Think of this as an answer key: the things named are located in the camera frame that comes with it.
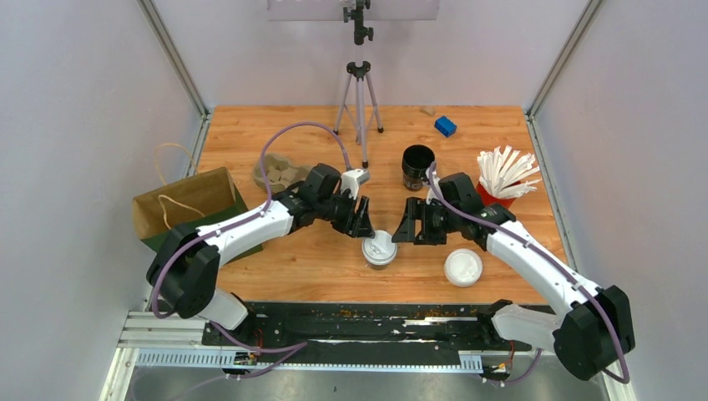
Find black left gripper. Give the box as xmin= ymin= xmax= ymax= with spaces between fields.
xmin=317 ymin=189 xmax=377 ymax=241

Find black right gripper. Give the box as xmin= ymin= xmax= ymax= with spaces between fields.
xmin=391 ymin=197 xmax=460 ymax=246

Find white single cup lid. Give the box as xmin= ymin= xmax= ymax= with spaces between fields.
xmin=362 ymin=230 xmax=397 ymax=263

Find brown coffee cup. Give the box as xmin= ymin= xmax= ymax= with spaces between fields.
xmin=367 ymin=261 xmax=391 ymax=271

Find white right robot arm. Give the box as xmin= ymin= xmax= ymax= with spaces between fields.
xmin=392 ymin=169 xmax=635 ymax=384

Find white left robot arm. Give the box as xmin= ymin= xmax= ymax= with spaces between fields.
xmin=146 ymin=163 xmax=375 ymax=345

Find black paper cup stack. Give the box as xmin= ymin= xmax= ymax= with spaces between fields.
xmin=402 ymin=145 xmax=436 ymax=191

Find red straw holder cup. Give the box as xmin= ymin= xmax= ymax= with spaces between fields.
xmin=475 ymin=180 xmax=521 ymax=211

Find white plastic lid stack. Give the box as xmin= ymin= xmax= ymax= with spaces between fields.
xmin=443 ymin=249 xmax=483 ymax=287

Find blue small block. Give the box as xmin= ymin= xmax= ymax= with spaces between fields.
xmin=434 ymin=116 xmax=458 ymax=138

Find white wrapped straws bundle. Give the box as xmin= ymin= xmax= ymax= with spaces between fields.
xmin=477 ymin=145 xmax=543 ymax=200

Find small tan block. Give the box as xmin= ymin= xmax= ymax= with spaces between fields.
xmin=419 ymin=106 xmax=436 ymax=116

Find green paper bag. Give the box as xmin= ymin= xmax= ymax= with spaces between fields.
xmin=132 ymin=167 xmax=249 ymax=251

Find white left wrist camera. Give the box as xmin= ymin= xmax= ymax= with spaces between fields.
xmin=340 ymin=169 xmax=371 ymax=200

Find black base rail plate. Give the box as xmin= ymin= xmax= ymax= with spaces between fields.
xmin=119 ymin=300 xmax=554 ymax=373

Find grey camera tripod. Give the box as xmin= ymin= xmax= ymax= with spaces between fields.
xmin=332 ymin=0 xmax=384 ymax=170

